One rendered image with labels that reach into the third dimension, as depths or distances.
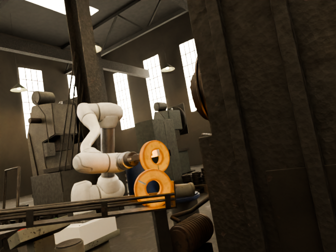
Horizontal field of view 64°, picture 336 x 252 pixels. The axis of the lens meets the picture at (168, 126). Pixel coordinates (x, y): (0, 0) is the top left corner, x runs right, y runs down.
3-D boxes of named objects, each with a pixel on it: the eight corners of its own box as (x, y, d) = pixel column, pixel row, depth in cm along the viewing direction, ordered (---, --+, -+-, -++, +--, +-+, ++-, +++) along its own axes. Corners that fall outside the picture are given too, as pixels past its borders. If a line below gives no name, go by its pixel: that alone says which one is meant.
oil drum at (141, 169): (167, 197, 511) (160, 150, 520) (147, 205, 463) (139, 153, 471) (144, 198, 545) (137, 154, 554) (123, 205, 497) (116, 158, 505)
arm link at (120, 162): (118, 171, 139) (124, 170, 135) (114, 154, 140) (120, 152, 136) (132, 168, 145) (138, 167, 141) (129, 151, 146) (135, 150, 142)
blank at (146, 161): (168, 139, 129) (163, 141, 131) (141, 139, 119) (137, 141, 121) (171, 172, 126) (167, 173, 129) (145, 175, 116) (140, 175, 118)
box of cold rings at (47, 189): (98, 207, 528) (91, 163, 536) (130, 207, 472) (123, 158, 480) (35, 227, 430) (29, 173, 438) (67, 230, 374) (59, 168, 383)
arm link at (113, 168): (132, 171, 145) (110, 172, 136) (117, 174, 156) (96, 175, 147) (131, 151, 147) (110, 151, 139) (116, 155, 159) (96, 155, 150)
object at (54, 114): (24, 213, 616) (11, 93, 643) (68, 200, 721) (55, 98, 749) (65, 211, 545) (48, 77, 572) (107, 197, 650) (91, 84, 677)
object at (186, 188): (195, 197, 111) (194, 182, 112) (175, 199, 108) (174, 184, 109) (190, 195, 117) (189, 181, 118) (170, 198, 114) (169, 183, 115)
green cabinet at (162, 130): (146, 200, 510) (134, 123, 525) (167, 192, 567) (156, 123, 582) (166, 199, 483) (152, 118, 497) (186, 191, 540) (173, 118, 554)
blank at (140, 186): (162, 214, 107) (160, 213, 110) (178, 178, 111) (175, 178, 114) (128, 198, 104) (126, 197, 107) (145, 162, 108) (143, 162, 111)
